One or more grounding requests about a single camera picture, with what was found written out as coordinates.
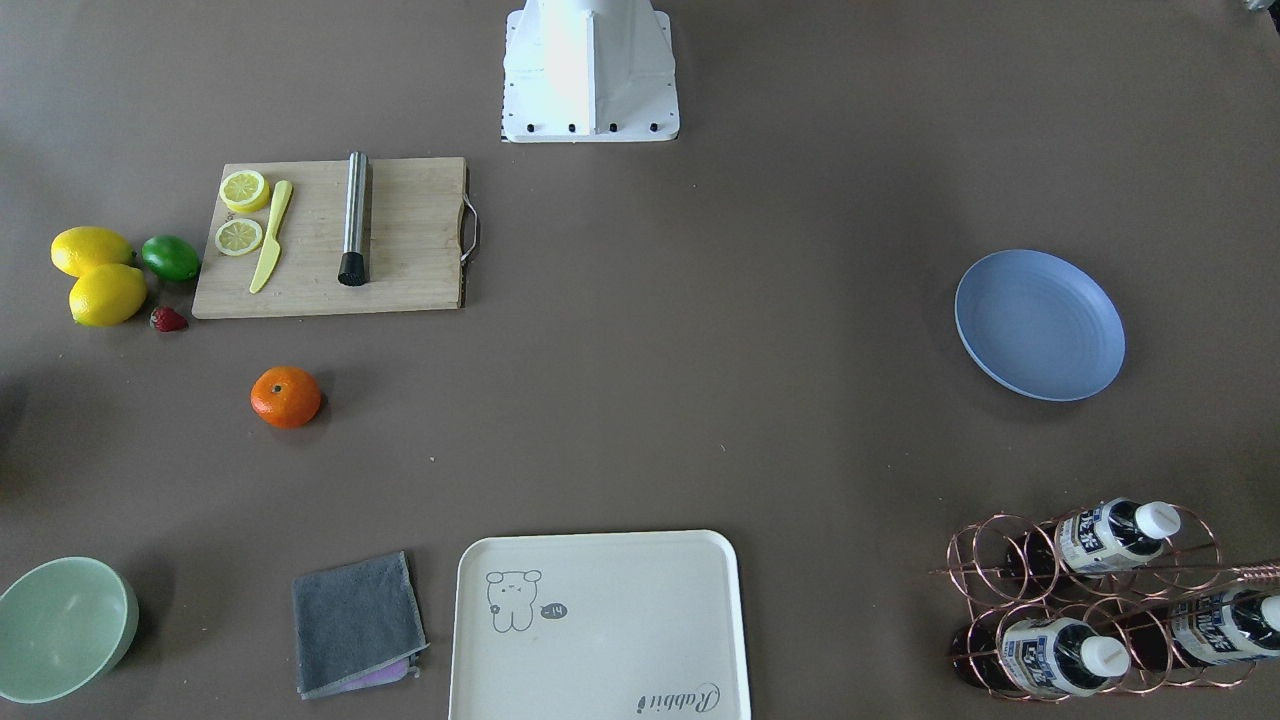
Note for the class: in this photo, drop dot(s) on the grey folded cloth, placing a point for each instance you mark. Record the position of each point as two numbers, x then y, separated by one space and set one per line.
356 626

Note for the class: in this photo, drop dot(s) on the lemon slice upper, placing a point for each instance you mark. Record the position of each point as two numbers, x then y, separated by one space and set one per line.
245 191

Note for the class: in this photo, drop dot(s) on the red strawberry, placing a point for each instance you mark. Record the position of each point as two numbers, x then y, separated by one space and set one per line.
165 319

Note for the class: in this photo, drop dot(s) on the dark drink bottle upper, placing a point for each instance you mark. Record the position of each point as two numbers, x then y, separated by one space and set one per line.
1116 535

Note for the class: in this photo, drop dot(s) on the yellow lemon lower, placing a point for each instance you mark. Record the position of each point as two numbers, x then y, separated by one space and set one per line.
109 294

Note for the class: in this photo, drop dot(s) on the mint green bowl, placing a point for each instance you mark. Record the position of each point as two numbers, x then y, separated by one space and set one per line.
63 625

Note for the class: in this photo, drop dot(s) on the cream rabbit tray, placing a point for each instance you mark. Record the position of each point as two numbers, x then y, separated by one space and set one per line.
636 625

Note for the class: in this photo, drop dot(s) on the blue plate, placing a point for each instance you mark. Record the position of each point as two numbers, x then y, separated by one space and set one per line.
1039 326

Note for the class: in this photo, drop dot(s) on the copper wire bottle rack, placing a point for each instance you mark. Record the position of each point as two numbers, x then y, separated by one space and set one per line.
1123 597

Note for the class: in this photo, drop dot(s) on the orange fruit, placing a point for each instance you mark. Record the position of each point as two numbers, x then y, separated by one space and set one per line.
286 397

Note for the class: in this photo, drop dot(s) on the yellow plastic knife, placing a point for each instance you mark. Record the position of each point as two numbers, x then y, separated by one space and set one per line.
271 250

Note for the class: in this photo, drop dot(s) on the yellow lemon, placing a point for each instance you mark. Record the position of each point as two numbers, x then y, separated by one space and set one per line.
80 249
109 294

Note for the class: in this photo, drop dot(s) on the green lime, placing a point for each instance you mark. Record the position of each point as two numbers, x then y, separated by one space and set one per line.
171 258

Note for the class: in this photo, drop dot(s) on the dark drink bottle lower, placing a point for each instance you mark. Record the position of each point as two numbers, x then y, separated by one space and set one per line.
1042 658

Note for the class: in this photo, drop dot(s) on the lemon slice lower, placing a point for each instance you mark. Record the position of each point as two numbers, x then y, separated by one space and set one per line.
238 237

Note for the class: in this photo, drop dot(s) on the yellow lemon upper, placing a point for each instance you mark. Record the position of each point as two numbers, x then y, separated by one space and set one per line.
80 249

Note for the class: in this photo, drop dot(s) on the dark drink bottle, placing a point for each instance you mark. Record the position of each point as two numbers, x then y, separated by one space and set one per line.
1116 535
1236 626
1042 658

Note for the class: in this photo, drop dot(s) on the lemon slice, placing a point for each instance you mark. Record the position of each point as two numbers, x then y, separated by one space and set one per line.
238 237
245 191

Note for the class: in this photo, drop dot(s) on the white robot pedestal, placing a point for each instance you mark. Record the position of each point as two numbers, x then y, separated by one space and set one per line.
589 72

